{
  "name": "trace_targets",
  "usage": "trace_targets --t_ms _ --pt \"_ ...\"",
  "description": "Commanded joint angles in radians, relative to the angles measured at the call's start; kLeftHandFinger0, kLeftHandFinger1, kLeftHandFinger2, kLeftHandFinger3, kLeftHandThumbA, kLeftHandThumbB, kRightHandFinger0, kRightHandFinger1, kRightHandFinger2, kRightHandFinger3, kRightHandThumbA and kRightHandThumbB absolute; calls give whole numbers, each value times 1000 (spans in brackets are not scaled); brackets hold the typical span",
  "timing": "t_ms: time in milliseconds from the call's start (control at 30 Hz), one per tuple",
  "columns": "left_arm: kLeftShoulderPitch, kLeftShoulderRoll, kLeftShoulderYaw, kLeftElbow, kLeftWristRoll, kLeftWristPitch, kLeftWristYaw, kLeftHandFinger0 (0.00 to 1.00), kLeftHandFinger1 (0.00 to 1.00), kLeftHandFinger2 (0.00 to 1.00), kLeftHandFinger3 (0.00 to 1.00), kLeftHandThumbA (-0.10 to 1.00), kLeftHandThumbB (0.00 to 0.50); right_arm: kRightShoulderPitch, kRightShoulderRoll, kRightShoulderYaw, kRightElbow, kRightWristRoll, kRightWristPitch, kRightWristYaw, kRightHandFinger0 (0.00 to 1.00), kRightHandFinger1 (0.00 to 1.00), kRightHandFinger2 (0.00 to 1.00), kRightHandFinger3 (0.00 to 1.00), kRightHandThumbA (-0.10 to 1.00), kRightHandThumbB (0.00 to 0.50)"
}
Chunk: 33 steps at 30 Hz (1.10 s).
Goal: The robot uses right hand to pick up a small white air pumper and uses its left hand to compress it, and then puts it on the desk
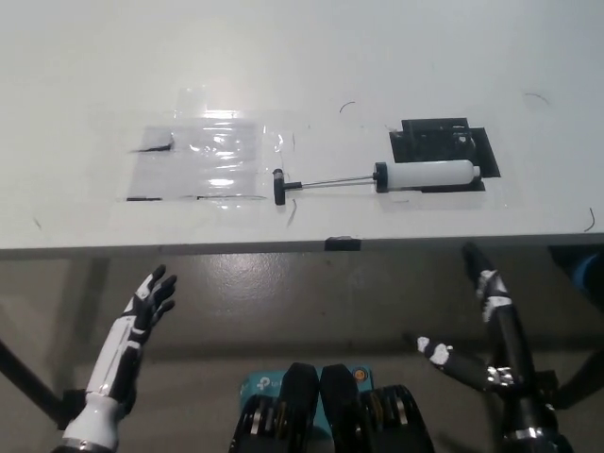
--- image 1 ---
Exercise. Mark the teal router box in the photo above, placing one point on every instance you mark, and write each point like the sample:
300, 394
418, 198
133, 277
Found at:
257, 383

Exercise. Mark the small white air pump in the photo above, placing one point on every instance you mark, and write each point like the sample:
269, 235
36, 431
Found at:
424, 174

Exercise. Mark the black tape square patch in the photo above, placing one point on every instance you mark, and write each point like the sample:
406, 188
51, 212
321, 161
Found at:
434, 141

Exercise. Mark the clear glossy tape sheet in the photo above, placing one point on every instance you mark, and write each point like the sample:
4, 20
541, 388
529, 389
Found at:
189, 160

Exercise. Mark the black slanted table leg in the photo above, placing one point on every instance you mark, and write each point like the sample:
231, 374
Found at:
28, 373

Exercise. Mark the blue round object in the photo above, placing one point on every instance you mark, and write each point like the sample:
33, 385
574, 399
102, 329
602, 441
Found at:
590, 273

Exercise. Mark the black teal robot right hand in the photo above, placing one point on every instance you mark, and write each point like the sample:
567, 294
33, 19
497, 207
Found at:
516, 349

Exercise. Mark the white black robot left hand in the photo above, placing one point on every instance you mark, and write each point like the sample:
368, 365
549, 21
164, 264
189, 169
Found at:
118, 349

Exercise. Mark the short black tape strip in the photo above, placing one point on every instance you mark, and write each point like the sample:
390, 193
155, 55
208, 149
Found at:
343, 243

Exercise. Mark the black table leg with foot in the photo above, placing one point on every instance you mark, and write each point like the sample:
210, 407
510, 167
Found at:
578, 373

